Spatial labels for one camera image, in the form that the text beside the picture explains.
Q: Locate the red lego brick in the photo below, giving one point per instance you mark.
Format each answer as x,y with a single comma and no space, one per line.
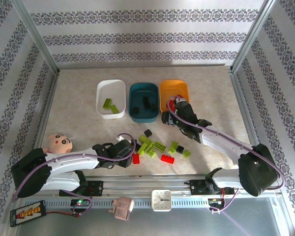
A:
167,158
179,96
136,159

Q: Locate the small lime green lego brick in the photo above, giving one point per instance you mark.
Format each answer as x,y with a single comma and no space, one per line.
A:
186,153

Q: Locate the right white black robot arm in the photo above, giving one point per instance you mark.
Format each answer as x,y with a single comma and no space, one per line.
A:
223,143

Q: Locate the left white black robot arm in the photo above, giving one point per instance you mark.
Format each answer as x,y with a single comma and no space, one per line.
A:
71,162

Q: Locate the teal plastic container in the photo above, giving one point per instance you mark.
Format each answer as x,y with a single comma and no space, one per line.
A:
143,115

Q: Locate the orange plastic container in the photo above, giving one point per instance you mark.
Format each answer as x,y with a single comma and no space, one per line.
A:
174,88

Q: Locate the pink plush doll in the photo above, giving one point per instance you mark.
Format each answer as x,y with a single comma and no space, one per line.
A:
60,142

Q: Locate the control board with LEDs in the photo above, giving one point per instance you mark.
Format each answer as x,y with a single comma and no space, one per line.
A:
80,202

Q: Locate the white plastic container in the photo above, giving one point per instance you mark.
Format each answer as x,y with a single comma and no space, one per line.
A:
113,91

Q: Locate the pink pencil sharpener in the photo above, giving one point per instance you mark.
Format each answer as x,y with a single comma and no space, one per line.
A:
123,207

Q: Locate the white square clock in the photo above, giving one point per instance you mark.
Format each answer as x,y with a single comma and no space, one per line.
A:
161,200

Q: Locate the grey metal base sheet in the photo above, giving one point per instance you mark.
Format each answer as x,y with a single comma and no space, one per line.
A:
186,223

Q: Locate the black yellow charging board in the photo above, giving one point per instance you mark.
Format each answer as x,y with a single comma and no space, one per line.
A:
27,212

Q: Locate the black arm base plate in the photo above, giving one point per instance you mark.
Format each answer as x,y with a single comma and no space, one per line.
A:
97,188
195,186

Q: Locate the aluminium back rail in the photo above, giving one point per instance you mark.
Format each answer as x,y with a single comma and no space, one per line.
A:
142,66

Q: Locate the aluminium side rail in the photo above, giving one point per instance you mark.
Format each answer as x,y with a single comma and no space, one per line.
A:
247,123
44,118

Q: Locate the aluminium frame post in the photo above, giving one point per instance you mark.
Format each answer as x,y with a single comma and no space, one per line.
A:
37,34
253,34

